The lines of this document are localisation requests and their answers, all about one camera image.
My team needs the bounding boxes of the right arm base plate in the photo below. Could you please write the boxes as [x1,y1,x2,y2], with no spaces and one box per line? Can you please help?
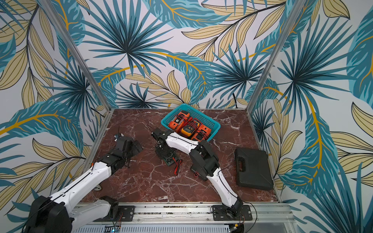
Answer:
[210,205,253,222]

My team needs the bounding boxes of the green black dial multimeter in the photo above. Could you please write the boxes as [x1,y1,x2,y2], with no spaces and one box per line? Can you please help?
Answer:
[155,144,182,166]

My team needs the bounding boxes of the yellow multimeter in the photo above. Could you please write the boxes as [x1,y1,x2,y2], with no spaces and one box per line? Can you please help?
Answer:
[180,118,202,138]

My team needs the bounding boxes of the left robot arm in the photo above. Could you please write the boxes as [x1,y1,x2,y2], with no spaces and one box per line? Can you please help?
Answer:
[21,136,143,233]

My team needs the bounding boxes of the orange multimeter face down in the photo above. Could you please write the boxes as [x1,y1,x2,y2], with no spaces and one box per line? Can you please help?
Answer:
[191,124,211,142]

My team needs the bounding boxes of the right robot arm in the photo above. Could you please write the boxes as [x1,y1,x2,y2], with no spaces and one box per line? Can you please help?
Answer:
[151,128,243,216]

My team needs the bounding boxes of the right aluminium corner post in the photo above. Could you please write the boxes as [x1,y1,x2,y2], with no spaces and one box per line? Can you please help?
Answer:
[246,0,306,114]

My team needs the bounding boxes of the small black multimeter with leads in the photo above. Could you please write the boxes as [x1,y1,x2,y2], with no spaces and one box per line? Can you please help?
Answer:
[191,169,207,181]

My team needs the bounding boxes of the orange multimeter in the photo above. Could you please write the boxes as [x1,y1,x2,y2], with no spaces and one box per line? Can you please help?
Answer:
[169,110,190,133]

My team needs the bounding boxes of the aluminium corner post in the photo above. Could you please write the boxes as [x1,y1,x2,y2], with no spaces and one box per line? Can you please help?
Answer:
[39,0,111,112]
[246,0,306,114]

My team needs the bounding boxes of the aluminium front rail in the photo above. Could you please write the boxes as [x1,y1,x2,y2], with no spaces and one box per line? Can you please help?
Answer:
[73,202,300,233]

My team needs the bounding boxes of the black plastic tool case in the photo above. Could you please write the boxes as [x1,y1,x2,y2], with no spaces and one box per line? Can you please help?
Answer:
[234,147,274,191]

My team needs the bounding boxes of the teal plastic basket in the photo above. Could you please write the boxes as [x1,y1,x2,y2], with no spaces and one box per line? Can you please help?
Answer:
[161,103,220,142]

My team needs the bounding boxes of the left aluminium corner post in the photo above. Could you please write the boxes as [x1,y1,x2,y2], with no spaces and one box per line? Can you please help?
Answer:
[39,0,111,112]

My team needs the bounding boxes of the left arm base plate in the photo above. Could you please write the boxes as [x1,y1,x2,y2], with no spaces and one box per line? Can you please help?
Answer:
[109,205,135,222]

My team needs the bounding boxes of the orange handled pliers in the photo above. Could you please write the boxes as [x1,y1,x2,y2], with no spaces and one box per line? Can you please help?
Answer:
[93,184,102,191]

